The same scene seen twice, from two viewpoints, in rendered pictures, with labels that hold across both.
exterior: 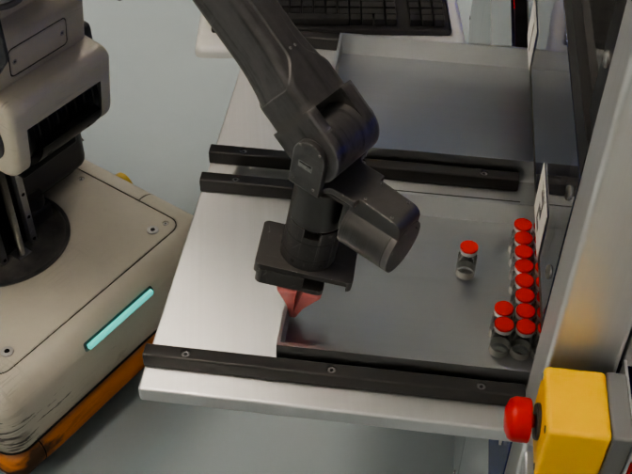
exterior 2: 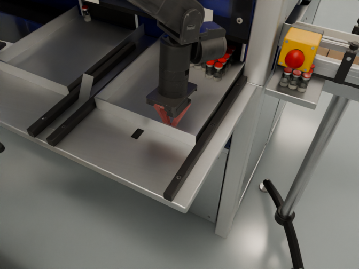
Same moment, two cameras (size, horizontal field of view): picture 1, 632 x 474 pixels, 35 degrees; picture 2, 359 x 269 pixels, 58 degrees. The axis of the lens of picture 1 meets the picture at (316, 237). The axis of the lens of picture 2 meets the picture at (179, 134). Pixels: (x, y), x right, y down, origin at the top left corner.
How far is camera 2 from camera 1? 0.78 m
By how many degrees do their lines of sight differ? 47
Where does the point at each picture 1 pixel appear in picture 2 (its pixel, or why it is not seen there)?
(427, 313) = not seen: hidden behind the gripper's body
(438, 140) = (88, 57)
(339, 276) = (192, 86)
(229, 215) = (83, 139)
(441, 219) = (137, 71)
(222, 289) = (134, 155)
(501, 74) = (64, 30)
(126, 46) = not seen: outside the picture
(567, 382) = (294, 34)
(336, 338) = (188, 122)
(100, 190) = not seen: outside the picture
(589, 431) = (318, 37)
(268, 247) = (165, 101)
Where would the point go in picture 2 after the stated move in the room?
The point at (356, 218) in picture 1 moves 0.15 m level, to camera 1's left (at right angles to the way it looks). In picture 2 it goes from (206, 41) to (176, 91)
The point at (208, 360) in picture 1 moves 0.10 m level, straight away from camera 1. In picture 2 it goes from (188, 168) to (138, 159)
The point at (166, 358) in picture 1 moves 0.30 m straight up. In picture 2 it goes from (178, 186) to (178, 41)
